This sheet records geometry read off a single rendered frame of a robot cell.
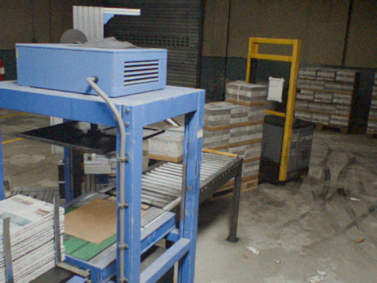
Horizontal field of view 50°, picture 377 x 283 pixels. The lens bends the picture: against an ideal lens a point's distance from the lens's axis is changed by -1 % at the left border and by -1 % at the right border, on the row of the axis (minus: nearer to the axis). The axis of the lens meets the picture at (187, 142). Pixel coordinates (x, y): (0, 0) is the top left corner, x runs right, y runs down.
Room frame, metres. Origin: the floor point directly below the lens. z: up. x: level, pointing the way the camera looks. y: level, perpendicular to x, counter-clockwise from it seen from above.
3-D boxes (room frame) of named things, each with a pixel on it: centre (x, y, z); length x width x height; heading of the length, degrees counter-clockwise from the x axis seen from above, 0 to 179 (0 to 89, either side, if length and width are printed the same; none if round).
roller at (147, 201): (2.44, 0.30, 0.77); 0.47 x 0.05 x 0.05; 64
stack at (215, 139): (4.42, -0.14, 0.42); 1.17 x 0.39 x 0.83; 131
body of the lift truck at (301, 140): (5.43, -1.29, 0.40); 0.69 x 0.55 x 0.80; 41
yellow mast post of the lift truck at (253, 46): (5.43, -0.80, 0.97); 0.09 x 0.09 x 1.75; 41
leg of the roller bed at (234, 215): (3.43, -0.47, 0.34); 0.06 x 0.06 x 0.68; 64
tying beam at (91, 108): (2.06, 0.49, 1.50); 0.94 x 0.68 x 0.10; 64
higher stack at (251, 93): (4.90, -0.69, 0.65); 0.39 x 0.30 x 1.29; 41
